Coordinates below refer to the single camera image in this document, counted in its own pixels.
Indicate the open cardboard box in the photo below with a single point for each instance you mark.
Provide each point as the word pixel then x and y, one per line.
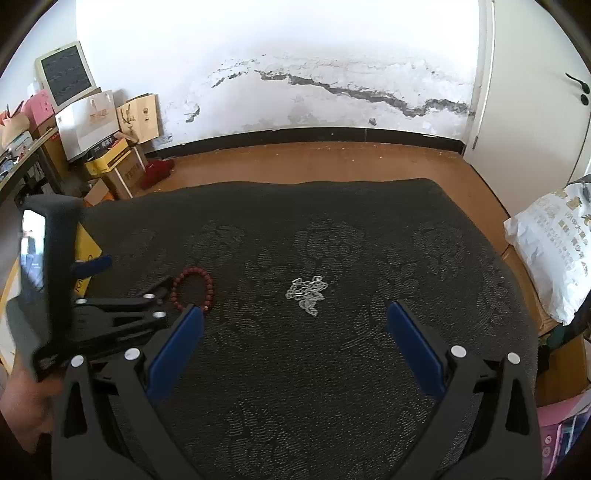
pixel 561 369

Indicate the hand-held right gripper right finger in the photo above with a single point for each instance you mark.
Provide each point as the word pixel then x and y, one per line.
pixel 415 346

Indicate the straw hat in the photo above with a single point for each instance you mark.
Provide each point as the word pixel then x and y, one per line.
pixel 14 129

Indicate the person's left hand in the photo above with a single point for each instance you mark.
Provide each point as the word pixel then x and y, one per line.
pixel 27 406

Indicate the white framed monitor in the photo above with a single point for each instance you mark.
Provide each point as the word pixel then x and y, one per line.
pixel 64 74

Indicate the yellow cardboard box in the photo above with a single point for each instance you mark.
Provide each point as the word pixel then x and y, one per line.
pixel 87 249

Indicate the grey cloth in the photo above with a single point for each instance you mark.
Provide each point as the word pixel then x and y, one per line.
pixel 581 187

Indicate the red cloth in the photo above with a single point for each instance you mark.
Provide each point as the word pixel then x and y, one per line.
pixel 154 173

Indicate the yellow and black box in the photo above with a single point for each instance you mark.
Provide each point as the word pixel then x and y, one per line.
pixel 106 159

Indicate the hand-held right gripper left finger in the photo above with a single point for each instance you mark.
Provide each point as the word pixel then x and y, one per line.
pixel 178 350

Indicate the brown cardboard box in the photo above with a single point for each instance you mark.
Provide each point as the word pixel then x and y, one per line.
pixel 127 175

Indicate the white door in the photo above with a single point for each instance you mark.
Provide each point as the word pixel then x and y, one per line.
pixel 521 92

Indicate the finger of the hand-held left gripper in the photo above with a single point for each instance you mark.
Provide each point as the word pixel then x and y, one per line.
pixel 94 266
pixel 138 314

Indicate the small cardboard box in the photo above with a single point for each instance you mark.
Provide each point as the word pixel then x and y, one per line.
pixel 99 194

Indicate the white paper bag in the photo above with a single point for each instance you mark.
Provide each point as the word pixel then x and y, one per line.
pixel 87 124

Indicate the tall cardboard box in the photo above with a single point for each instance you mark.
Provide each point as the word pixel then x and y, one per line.
pixel 55 154

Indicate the dark desk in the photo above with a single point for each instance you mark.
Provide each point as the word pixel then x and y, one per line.
pixel 23 166

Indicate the brown paper bag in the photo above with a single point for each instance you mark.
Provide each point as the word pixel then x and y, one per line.
pixel 141 117

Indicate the pink and blue packet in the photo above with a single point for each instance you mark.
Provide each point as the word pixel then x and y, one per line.
pixel 565 434

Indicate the pink box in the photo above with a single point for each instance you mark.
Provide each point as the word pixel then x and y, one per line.
pixel 40 106

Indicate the white printed plastic bag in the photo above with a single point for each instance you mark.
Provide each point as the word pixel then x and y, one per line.
pixel 549 249

